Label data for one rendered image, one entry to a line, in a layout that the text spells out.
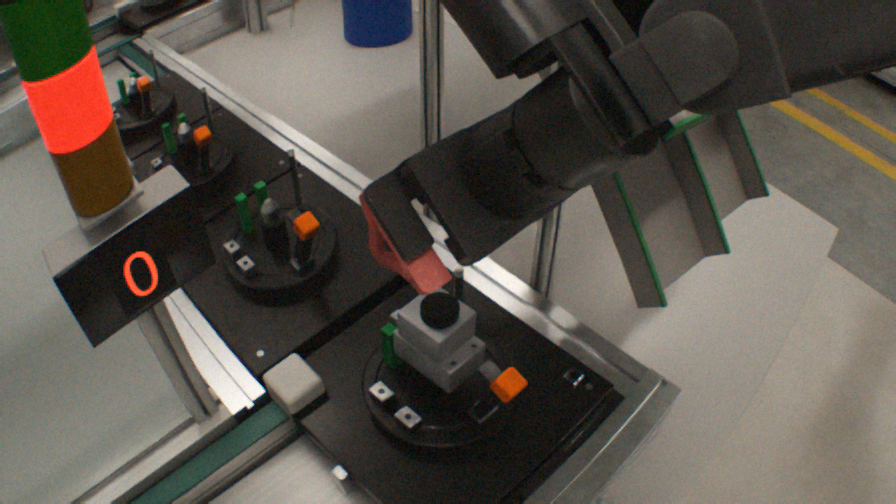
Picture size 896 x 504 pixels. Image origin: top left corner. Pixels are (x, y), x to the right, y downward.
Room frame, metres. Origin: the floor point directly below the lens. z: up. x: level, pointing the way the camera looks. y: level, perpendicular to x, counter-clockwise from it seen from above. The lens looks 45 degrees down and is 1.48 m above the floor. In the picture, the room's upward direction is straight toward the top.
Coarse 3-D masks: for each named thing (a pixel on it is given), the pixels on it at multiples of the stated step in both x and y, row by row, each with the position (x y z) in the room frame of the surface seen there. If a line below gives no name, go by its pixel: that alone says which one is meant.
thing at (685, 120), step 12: (612, 0) 0.58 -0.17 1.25; (624, 0) 0.59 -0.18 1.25; (636, 0) 0.60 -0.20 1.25; (648, 0) 0.60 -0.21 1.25; (624, 12) 0.57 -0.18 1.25; (636, 12) 0.58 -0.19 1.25; (636, 24) 0.56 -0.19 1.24; (672, 120) 0.42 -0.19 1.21; (684, 120) 0.43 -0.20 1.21; (696, 120) 0.44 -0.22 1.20; (660, 132) 0.43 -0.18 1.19; (672, 132) 0.42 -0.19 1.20
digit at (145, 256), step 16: (128, 240) 0.26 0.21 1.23; (144, 240) 0.27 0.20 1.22; (160, 240) 0.27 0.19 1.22; (112, 256) 0.25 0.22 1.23; (128, 256) 0.25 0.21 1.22; (144, 256) 0.26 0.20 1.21; (160, 256) 0.27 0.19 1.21; (112, 272) 0.24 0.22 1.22; (128, 272) 0.25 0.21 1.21; (144, 272) 0.26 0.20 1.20; (160, 272) 0.27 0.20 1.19; (112, 288) 0.24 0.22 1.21; (128, 288) 0.25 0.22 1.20; (144, 288) 0.26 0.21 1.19; (160, 288) 0.26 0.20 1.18; (128, 304) 0.24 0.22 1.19; (144, 304) 0.25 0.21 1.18
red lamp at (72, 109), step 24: (72, 72) 0.26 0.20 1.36; (96, 72) 0.28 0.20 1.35; (48, 96) 0.25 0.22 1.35; (72, 96) 0.26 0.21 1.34; (96, 96) 0.27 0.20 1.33; (48, 120) 0.25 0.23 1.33; (72, 120) 0.25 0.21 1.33; (96, 120) 0.27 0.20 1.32; (48, 144) 0.25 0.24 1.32; (72, 144) 0.25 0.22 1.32
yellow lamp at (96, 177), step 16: (112, 128) 0.28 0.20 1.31; (96, 144) 0.26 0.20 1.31; (112, 144) 0.27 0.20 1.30; (64, 160) 0.25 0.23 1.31; (80, 160) 0.25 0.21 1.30; (96, 160) 0.26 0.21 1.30; (112, 160) 0.27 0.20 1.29; (64, 176) 0.25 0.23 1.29; (80, 176) 0.25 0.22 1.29; (96, 176) 0.26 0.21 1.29; (112, 176) 0.26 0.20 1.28; (128, 176) 0.28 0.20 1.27; (80, 192) 0.25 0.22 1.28; (96, 192) 0.25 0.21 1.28; (112, 192) 0.26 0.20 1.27; (80, 208) 0.25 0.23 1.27; (96, 208) 0.25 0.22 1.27
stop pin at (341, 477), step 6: (336, 468) 0.24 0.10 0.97; (342, 468) 0.24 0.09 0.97; (336, 474) 0.24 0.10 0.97; (342, 474) 0.24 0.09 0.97; (348, 474) 0.24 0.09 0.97; (336, 480) 0.23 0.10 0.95; (342, 480) 0.23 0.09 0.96; (348, 480) 0.23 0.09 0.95; (342, 486) 0.23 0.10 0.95; (348, 486) 0.23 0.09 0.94; (342, 492) 0.23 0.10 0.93; (348, 492) 0.23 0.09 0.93
